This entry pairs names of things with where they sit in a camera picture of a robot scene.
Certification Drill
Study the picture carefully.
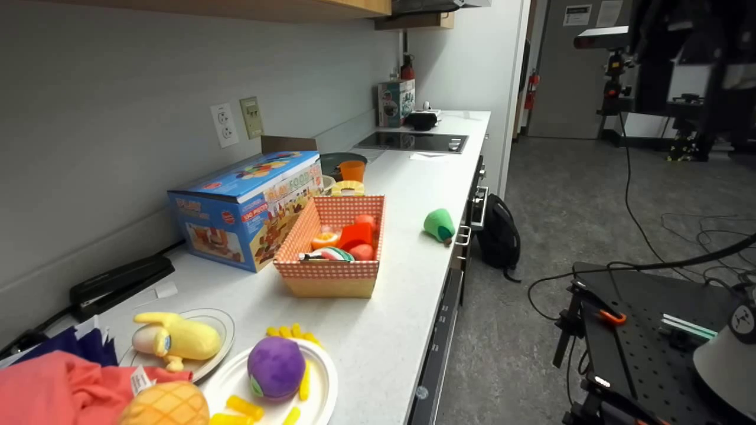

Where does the green plushie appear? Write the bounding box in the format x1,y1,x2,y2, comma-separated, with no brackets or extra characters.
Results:
421,205,459,245

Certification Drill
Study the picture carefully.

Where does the black stapler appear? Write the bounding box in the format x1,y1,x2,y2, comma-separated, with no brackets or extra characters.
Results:
69,253,178,323

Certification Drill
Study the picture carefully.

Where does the orange handled clamp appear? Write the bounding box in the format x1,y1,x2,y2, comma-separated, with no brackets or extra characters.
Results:
571,281,632,331

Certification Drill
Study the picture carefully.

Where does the black cooktop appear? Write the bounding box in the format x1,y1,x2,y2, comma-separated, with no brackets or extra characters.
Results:
353,129,470,155

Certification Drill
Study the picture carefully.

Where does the orange cup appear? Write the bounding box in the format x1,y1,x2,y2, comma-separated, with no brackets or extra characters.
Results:
339,158,369,183

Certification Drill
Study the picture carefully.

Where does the pineapple plushie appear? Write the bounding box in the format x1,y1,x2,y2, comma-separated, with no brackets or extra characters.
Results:
117,379,213,425

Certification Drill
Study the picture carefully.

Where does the beige wall outlet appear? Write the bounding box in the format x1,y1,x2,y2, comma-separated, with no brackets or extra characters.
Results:
238,94,267,142

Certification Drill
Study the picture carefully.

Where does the orange fry container toy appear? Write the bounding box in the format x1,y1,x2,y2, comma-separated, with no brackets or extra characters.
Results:
339,220,379,251

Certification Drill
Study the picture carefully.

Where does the counter cabinet front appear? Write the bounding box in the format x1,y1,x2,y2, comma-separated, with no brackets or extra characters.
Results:
407,150,496,425

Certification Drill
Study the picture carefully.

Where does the dark blue cloth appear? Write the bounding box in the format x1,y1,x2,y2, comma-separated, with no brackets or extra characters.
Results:
14,326,121,369

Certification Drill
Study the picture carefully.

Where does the orange checkered cardboard box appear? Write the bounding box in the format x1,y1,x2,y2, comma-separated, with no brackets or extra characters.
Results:
271,176,388,301

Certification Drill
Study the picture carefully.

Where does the pink cloth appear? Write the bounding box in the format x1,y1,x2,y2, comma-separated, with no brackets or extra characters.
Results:
0,350,193,425

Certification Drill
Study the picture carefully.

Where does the blue toy set box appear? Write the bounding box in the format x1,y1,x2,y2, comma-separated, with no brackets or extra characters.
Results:
165,149,326,274

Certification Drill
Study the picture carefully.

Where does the red fire extinguisher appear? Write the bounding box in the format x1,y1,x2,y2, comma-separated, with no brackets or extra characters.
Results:
524,70,544,114

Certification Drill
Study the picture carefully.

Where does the wooden wall shelf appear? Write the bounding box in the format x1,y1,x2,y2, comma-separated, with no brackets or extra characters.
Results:
44,0,394,23

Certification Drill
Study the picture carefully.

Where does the brown board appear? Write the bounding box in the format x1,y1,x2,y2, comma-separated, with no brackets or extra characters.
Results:
259,135,319,155

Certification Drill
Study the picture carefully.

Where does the yellow felt fry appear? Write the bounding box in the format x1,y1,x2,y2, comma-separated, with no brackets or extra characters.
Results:
265,321,323,347
295,363,314,403
225,393,267,425

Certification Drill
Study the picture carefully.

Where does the dark bowl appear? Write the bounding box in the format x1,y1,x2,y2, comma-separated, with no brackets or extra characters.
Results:
319,150,371,182

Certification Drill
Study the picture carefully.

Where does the thick black cable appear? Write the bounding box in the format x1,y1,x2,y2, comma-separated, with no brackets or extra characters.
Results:
524,232,756,326

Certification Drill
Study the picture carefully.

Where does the thin black floor cable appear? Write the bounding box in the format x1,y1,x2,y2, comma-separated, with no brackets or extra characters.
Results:
620,133,756,290

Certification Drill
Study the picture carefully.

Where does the black breadboard table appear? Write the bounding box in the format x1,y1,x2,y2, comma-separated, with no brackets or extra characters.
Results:
569,259,756,425

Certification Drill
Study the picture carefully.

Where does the watermelon slice plushie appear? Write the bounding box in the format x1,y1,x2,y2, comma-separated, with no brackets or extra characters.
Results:
303,245,358,265

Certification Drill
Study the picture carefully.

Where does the black pot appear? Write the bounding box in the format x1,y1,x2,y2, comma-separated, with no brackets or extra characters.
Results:
404,108,439,133

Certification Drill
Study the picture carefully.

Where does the dark equipment rack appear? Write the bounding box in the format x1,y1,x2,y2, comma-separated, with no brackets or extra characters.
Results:
571,0,756,162

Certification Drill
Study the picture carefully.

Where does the white paper plate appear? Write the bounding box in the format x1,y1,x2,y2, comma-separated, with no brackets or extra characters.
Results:
128,304,238,385
199,338,340,425

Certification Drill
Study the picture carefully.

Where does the range hood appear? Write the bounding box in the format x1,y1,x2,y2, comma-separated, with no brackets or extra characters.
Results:
373,0,491,33

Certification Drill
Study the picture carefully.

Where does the white wall outlet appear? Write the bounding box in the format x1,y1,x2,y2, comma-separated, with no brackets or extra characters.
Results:
209,101,241,149

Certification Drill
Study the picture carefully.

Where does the purple plushie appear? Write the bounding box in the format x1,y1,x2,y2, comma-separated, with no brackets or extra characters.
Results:
245,336,308,406

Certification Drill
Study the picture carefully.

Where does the orange slice toy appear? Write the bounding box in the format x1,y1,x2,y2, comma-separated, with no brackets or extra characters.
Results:
309,223,343,251

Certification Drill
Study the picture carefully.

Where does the black backpack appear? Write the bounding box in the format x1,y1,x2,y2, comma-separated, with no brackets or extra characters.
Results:
480,190,524,286

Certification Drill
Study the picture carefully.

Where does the green white strip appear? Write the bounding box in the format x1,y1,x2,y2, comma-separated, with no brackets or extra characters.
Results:
659,311,720,343

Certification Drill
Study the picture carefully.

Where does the yellow banana plushie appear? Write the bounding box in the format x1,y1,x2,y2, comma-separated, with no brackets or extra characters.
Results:
131,308,225,373

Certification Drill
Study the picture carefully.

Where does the grey box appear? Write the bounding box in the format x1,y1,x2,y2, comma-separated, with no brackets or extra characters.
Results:
373,77,404,129

